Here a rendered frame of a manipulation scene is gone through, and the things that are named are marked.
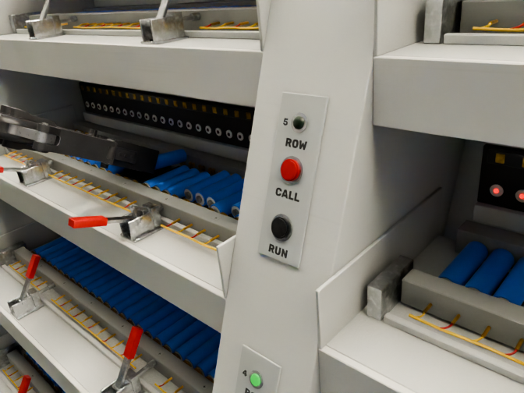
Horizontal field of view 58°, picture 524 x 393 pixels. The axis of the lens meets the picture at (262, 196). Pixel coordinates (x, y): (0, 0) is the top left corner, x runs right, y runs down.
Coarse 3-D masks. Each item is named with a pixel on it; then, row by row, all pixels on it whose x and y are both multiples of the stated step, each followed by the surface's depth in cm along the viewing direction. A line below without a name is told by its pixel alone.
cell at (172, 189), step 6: (198, 174) 59; (204, 174) 59; (186, 180) 58; (192, 180) 58; (198, 180) 58; (174, 186) 57; (180, 186) 57; (186, 186) 57; (168, 192) 56; (174, 192) 56; (180, 192) 57
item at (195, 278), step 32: (128, 128) 78; (0, 160) 78; (0, 192) 73; (32, 192) 64; (64, 192) 63; (64, 224) 59; (96, 256) 56; (128, 256) 49; (160, 256) 46; (192, 256) 46; (224, 256) 38; (160, 288) 47; (192, 288) 43; (224, 288) 39
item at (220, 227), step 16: (16, 160) 74; (32, 160) 75; (48, 160) 70; (64, 160) 68; (64, 176) 66; (80, 176) 64; (96, 176) 61; (112, 176) 60; (112, 192) 59; (128, 192) 56; (144, 192) 55; (160, 192) 54; (176, 208) 50; (192, 208) 50; (192, 224) 49; (208, 224) 47; (224, 224) 46; (224, 240) 46
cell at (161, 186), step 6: (192, 168) 61; (180, 174) 60; (186, 174) 60; (192, 174) 60; (168, 180) 58; (174, 180) 59; (180, 180) 59; (156, 186) 58; (162, 186) 57; (168, 186) 58
